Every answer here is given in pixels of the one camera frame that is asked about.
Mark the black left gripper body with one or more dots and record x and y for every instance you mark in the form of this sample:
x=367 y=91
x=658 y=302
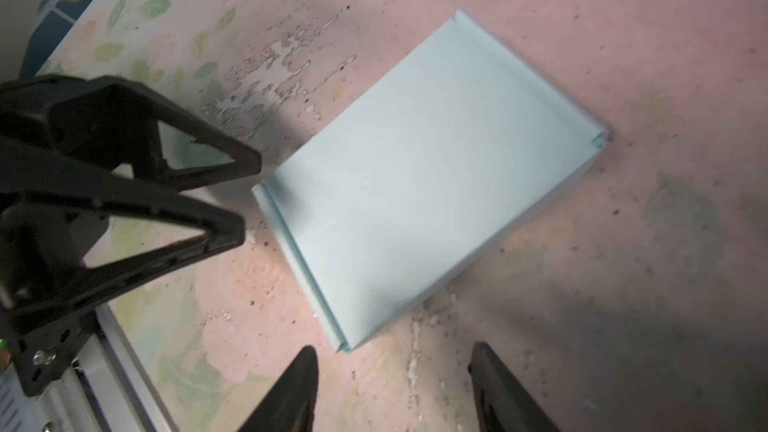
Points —
x=41 y=250

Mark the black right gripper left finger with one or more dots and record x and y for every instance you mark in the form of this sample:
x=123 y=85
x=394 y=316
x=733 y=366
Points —
x=289 y=405

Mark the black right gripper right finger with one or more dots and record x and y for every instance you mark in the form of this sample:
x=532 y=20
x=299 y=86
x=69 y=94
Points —
x=501 y=401

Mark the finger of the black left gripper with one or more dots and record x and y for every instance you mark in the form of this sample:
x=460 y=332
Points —
x=110 y=121
x=152 y=230

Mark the light blue paper box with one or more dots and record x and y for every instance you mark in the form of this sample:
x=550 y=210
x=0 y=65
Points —
x=455 y=147

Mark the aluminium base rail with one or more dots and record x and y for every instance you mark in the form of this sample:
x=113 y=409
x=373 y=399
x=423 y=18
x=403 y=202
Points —
x=81 y=375

